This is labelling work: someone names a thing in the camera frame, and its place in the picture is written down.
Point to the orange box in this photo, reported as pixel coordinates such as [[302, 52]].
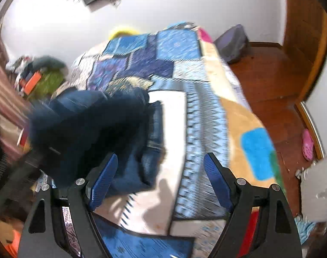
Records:
[[32, 82]]

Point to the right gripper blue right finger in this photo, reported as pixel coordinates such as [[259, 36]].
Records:
[[258, 215]]

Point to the blue denim jacket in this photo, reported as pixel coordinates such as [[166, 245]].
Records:
[[74, 132]]

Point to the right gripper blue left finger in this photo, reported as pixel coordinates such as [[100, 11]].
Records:
[[45, 234]]

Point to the green patterned covered stand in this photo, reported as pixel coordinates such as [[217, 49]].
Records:
[[47, 85]]

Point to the wooden door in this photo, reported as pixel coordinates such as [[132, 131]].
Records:
[[305, 40]]

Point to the grey purple backpack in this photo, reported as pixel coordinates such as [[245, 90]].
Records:
[[232, 44]]

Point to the blue patchwork quilt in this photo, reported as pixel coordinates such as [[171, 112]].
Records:
[[181, 215]]

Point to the beige colour block blanket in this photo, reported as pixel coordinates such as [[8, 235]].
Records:
[[251, 153]]

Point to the dark green cushion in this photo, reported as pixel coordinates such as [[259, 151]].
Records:
[[46, 62]]

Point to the pink croc slipper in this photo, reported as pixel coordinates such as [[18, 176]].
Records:
[[307, 145]]

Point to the yellow bed frame edge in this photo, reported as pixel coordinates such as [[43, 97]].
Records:
[[123, 32]]

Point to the striped pink curtain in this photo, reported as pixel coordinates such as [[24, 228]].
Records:
[[13, 110]]

